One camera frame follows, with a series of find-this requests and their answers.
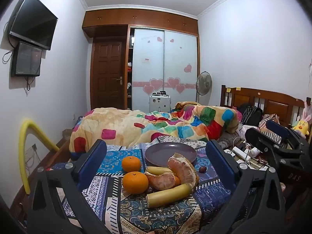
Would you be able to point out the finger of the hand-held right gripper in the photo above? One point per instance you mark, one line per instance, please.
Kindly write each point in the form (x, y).
(277, 126)
(258, 139)

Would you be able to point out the yellow foam tube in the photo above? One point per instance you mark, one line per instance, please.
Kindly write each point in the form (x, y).
(23, 151)

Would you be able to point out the patterned patchwork bedsheet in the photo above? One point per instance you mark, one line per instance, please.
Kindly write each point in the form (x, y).
(114, 207)

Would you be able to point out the wardrobe with heart stickers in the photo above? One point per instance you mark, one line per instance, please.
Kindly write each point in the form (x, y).
(165, 61)

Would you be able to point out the short banana piece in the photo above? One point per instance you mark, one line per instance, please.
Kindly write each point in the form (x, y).
(157, 170)

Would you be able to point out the large peeled pomelo piece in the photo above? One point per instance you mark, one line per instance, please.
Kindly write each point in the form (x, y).
(182, 169)

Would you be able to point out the yellow plush toy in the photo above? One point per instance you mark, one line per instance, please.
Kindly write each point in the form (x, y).
(301, 128)

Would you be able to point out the long banana piece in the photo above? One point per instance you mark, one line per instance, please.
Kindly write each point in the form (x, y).
(168, 196)

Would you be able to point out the orange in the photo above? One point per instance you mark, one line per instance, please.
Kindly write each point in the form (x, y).
(135, 182)
(131, 164)

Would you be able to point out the cardboard box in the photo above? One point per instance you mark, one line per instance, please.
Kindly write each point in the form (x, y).
(67, 133)

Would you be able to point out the purple plate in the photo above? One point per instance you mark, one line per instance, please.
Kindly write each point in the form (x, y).
(163, 153)

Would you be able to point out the wooden bed footboard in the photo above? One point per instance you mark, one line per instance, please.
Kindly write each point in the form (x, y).
(52, 158)

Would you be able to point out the standing fan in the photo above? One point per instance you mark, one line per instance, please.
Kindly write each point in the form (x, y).
(204, 84)

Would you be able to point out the white power strip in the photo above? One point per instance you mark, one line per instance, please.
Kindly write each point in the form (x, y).
(240, 154)

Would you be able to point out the colourful checked blanket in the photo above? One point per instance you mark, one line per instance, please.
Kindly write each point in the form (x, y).
(117, 126)

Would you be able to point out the black backpack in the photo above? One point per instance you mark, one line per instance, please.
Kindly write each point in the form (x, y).
(251, 115)

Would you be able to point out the small peeled pomelo segment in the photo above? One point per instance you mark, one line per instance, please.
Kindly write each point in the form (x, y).
(160, 181)

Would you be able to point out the black wall television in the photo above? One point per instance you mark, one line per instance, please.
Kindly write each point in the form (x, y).
(34, 22)

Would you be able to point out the dark red date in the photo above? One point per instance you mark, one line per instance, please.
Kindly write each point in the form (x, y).
(150, 190)
(202, 169)

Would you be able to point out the small black wall monitor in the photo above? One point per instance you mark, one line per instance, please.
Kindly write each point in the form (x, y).
(25, 59)

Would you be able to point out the pink bunny plush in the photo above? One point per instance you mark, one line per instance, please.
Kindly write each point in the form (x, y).
(307, 113)

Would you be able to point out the wooden bed headboard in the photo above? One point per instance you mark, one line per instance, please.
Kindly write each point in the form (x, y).
(270, 104)

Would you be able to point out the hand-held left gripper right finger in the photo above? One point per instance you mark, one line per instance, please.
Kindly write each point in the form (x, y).
(220, 163)

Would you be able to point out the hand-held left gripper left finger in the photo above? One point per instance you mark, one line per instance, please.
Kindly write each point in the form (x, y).
(93, 160)

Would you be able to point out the brown wooden door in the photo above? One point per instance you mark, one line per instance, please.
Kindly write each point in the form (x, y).
(108, 75)

